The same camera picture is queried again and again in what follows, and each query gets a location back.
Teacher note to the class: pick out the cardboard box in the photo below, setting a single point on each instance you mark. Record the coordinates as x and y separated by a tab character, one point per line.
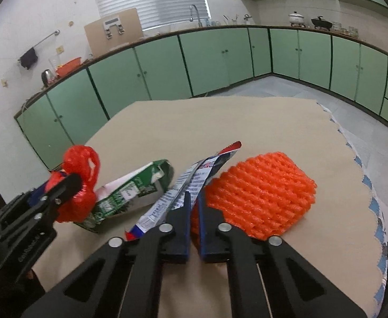
97	39

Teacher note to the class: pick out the metal towel rail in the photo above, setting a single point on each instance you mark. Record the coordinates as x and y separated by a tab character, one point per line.
48	38

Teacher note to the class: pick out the red plastic bag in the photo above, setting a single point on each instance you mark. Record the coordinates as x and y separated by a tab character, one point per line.
81	165

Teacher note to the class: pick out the white blue lace tablecloth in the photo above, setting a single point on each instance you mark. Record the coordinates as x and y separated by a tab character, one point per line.
378	218

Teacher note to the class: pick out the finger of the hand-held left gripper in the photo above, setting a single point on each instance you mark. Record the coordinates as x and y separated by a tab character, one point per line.
64	187
36	194

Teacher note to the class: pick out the black wok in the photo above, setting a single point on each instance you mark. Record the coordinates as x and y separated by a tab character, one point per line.
321	24

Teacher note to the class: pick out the orange foam net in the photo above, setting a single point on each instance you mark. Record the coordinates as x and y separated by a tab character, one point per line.
263	195

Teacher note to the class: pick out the green white drink carton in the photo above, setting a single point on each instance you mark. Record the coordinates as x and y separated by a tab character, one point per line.
114	202

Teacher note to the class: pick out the metal faucet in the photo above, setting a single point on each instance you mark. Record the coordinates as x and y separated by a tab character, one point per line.
199	18

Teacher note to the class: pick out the utensil holder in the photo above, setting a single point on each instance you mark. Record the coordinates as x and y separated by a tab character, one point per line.
231	21

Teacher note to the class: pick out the stack of bowls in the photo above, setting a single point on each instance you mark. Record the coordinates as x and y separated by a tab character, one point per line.
337	26

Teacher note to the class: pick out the white cooking pot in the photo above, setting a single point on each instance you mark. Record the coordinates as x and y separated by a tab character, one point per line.
296	18

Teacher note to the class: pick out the blue snack packet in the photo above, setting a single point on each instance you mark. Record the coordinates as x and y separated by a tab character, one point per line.
194	175

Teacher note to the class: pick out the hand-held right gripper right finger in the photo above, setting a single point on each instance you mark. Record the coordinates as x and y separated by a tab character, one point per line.
210	248

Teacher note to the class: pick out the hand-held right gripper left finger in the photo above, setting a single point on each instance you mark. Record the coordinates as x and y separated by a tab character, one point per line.
179	235

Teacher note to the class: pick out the dark towel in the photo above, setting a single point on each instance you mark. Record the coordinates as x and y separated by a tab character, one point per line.
28	59

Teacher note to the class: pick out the green base cabinets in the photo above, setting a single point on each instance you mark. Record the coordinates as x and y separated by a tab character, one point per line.
213	63

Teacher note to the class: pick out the metal kettle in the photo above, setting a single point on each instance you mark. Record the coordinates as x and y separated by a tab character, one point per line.
46	78

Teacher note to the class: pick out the glass jar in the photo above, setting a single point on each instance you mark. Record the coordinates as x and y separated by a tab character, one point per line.
353	31

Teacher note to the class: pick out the orange basin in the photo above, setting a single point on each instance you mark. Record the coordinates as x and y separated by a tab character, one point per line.
68	68

